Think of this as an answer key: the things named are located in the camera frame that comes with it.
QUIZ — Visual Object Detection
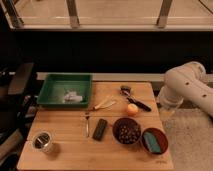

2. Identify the white crumpled residue in tray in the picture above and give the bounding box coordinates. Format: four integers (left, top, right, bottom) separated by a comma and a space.
63, 91, 83, 103

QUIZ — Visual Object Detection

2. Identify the blue yellow sponge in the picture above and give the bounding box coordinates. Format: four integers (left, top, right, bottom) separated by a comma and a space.
144, 132, 161, 154

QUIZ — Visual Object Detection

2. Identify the green plastic tray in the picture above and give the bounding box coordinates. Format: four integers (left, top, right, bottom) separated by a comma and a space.
37, 74, 92, 108

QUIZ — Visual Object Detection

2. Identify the black rectangular block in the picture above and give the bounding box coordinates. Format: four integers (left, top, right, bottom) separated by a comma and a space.
92, 119, 108, 141

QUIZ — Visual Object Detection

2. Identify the dark bowl of nuts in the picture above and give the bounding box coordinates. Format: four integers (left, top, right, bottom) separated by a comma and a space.
112, 117, 141, 145

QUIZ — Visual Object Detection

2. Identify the metal fork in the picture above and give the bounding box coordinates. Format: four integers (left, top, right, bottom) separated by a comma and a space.
85, 112, 90, 138

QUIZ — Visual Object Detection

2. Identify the orange fruit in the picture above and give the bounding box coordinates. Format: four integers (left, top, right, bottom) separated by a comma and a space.
126, 103, 139, 117

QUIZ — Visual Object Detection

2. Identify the red bowl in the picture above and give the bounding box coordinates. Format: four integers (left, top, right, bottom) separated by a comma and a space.
140, 128, 168, 155

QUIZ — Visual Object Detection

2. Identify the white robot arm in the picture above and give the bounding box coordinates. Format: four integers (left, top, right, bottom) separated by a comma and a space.
158, 61, 213, 118

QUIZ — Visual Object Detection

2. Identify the wooden handled tool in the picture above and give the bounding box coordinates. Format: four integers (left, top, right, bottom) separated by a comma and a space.
90, 99, 116, 111

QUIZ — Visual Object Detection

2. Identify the dark chair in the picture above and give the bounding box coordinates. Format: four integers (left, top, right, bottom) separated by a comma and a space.
0, 62, 38, 171

